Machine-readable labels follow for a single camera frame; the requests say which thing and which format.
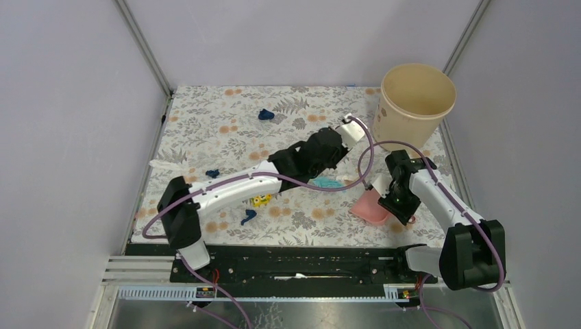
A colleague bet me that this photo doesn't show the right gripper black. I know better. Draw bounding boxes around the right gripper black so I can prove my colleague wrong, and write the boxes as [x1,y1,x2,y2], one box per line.
[378,184,421,226]

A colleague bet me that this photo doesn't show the pink plastic dustpan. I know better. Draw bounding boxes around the pink plastic dustpan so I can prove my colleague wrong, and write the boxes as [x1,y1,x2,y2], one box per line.
[349,189,397,226]

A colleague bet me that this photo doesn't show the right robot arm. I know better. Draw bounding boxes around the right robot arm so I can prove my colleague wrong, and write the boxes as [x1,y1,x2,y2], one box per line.
[373,150,506,291]

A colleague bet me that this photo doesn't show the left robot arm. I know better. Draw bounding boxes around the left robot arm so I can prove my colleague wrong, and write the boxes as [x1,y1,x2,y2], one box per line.
[158,127,358,282]

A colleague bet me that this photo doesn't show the teal paper strip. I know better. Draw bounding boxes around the teal paper strip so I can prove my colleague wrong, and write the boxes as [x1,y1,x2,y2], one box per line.
[310,177,344,189]

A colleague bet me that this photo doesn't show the yellow owl puzzle piece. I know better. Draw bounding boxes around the yellow owl puzzle piece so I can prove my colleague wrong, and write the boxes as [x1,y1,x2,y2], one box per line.
[250,194,272,208]

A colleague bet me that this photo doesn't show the blue paper scrap back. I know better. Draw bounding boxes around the blue paper scrap back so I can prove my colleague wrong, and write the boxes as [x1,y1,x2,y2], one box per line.
[258,109,275,121]

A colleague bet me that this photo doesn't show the blue paper scrap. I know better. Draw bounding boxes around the blue paper scrap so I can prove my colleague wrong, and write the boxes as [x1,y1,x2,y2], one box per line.
[258,109,275,121]
[240,209,258,226]
[206,169,220,179]

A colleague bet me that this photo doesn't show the blue paper scrap bottom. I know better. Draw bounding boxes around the blue paper scrap bottom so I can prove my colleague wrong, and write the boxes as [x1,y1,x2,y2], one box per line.
[240,209,258,226]

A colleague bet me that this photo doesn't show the blue paper scrap far left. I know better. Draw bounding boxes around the blue paper scrap far left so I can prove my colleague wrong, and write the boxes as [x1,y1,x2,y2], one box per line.
[206,169,220,179]

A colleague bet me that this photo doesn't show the beige paper bucket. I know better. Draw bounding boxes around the beige paper bucket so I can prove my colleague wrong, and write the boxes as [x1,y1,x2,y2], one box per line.
[371,63,457,155]

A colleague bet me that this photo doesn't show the floral tablecloth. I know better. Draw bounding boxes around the floral tablecloth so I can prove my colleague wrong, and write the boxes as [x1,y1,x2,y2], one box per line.
[131,86,445,247]

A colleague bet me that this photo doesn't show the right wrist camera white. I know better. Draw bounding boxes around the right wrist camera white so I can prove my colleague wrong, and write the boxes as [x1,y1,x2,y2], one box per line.
[371,174,392,197]

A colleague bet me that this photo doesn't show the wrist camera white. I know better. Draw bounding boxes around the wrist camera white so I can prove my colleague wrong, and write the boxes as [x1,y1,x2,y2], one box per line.
[371,174,392,197]
[334,113,367,150]

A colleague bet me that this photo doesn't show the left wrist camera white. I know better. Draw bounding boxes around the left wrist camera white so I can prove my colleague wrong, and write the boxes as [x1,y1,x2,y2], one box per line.
[334,113,367,150]

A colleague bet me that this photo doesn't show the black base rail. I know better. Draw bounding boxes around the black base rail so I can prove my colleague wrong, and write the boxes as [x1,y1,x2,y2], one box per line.
[171,245,425,285]

